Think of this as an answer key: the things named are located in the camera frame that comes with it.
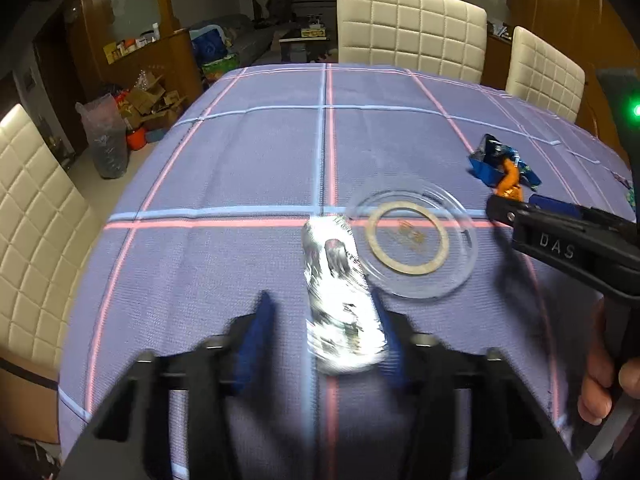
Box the orange peel piece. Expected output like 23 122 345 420
496 157 524 202

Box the blue snack wrapper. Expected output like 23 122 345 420
469 133 541 190

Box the clear round plastic lid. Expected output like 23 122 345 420
345 176 485 300

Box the silver pill blister pack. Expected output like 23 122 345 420
302 216 387 375

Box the grey plastic trash bag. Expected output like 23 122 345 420
75 94 128 180

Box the person's right hand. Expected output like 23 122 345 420
577 299 640 426

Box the cream chair far right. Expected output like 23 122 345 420
506 26 586 124

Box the cream chair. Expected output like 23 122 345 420
336 0 487 84
506 26 586 124
0 104 102 370

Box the purple plaid tablecloth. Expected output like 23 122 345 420
58 64 639 479

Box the wooden door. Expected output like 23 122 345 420
508 0 639 158

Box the cream chair on left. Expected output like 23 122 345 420
0 104 102 370

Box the cream chair far middle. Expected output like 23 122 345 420
336 0 487 84

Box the dark coffee table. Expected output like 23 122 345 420
278 28 337 63

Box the orange bucket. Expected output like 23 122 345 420
126 126 148 151

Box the grey sofa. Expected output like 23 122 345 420
189 14 278 66

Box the colourful shopping bag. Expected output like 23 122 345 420
201 53 240 82

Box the cardboard boxes pile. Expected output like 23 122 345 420
116 70 186 131

